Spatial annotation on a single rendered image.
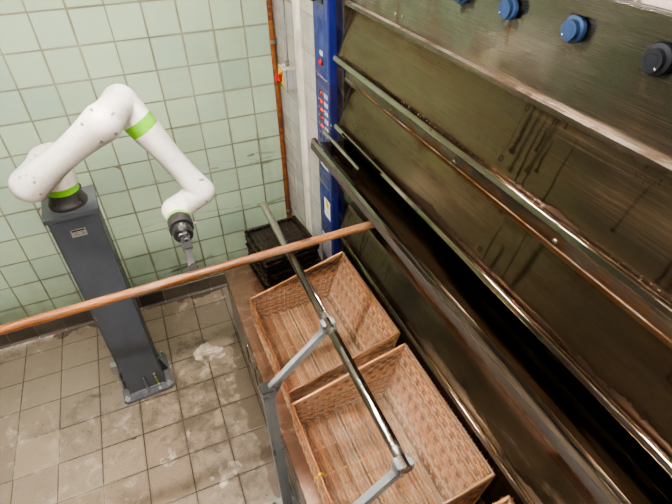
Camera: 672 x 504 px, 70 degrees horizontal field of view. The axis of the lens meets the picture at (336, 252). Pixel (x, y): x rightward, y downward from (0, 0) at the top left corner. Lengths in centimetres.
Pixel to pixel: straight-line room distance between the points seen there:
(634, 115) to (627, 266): 25
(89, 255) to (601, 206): 193
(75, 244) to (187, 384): 108
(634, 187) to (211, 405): 232
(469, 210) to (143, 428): 209
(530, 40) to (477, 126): 23
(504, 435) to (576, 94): 95
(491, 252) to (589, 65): 49
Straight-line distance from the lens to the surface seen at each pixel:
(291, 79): 243
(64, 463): 288
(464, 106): 125
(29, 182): 196
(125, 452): 278
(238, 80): 273
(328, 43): 191
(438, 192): 140
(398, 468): 123
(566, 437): 105
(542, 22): 106
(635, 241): 95
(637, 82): 93
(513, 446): 152
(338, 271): 227
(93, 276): 235
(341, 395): 192
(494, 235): 125
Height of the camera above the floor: 227
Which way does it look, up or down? 40 degrees down
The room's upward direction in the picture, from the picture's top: 1 degrees counter-clockwise
